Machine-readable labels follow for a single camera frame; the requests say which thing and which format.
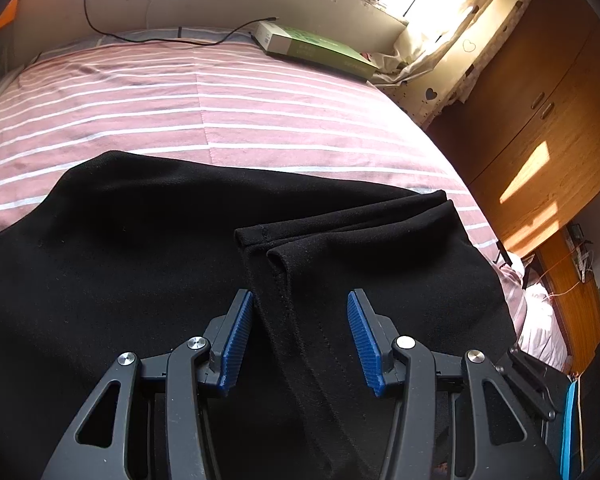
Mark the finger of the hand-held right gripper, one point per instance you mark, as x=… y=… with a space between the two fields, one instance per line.
x=527 y=382

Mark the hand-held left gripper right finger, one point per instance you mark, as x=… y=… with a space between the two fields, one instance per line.
x=366 y=345

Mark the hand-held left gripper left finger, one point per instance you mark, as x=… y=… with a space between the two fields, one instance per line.
x=237 y=345

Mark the black pants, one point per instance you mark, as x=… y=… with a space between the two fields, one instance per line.
x=130 y=260

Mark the pink cloth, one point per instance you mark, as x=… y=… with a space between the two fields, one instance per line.
x=540 y=320

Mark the wooden wardrobe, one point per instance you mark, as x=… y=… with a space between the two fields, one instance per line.
x=530 y=110

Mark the cream heart-print curtain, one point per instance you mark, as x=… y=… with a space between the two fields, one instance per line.
x=430 y=60

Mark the flat green cardboard box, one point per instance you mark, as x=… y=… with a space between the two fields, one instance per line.
x=320 y=50

